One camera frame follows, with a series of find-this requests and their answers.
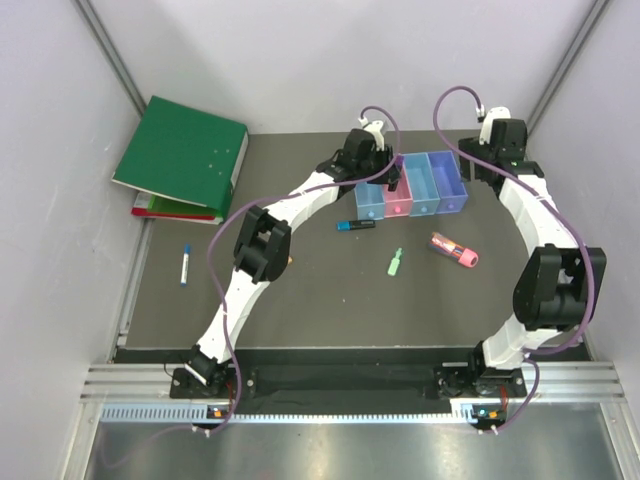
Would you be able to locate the red and green folder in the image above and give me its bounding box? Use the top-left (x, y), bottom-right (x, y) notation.
top-left (131, 192), bottom-right (223, 225)

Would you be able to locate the aluminium frame post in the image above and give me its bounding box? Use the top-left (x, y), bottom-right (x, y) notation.
top-left (71, 0), bottom-right (147, 116)
top-left (526, 0), bottom-right (613, 135)

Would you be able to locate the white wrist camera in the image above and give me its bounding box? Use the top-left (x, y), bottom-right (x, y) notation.
top-left (358, 116), bottom-right (387, 150)
top-left (478, 106), bottom-right (511, 145)

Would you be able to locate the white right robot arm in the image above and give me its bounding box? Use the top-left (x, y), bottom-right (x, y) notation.
top-left (458, 107), bottom-right (606, 396)

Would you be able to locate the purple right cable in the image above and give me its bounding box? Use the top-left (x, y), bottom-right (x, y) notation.
top-left (432, 86), bottom-right (599, 435)

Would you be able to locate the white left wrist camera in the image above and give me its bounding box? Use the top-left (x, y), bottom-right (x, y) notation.
top-left (358, 116), bottom-right (387, 150)

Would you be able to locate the purple drawer box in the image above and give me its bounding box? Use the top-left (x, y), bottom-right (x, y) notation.
top-left (427, 151), bottom-right (468, 214)

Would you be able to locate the purple cable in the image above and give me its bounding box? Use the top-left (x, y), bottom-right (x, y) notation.
top-left (432, 86), bottom-right (599, 435)
top-left (99, 105), bottom-right (401, 464)

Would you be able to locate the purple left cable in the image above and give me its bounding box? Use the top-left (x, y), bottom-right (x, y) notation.
top-left (99, 105), bottom-right (401, 464)

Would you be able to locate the white slotted cable duct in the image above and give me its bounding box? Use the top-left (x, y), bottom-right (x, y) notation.
top-left (99, 397), bottom-right (506, 426)

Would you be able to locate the green ring binder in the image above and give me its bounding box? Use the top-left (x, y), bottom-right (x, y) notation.
top-left (112, 96), bottom-right (249, 217)

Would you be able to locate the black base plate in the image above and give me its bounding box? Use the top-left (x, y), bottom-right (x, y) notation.
top-left (170, 360), bottom-right (527, 403)

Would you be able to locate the aluminium front rail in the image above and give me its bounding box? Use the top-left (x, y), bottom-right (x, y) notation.
top-left (80, 361), bottom-right (624, 403)

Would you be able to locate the white marker blue cap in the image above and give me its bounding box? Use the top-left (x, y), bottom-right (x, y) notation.
top-left (180, 244), bottom-right (191, 287)

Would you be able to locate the aluminium frame post left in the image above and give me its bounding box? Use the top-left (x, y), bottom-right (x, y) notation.
top-left (71, 0), bottom-right (147, 116)

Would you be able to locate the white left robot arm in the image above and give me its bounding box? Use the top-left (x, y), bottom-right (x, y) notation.
top-left (185, 118), bottom-right (399, 397)

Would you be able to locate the black highlighter blue cap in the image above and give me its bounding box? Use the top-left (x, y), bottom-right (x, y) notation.
top-left (336, 220), bottom-right (376, 232)

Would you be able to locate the light blue drawer box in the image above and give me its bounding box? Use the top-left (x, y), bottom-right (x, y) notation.
top-left (354, 183), bottom-right (385, 221)
top-left (403, 153), bottom-right (440, 217)

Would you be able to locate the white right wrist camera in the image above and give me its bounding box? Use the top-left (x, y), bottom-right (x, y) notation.
top-left (478, 106), bottom-right (511, 145)

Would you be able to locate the aluminium frame post right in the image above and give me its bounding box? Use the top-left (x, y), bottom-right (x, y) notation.
top-left (526, 0), bottom-right (613, 135)

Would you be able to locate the pink drawer box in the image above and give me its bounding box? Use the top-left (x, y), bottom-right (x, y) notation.
top-left (383, 172), bottom-right (413, 218)

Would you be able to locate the colourful tube pink cap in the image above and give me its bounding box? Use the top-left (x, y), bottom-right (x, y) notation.
top-left (429, 232), bottom-right (479, 268)

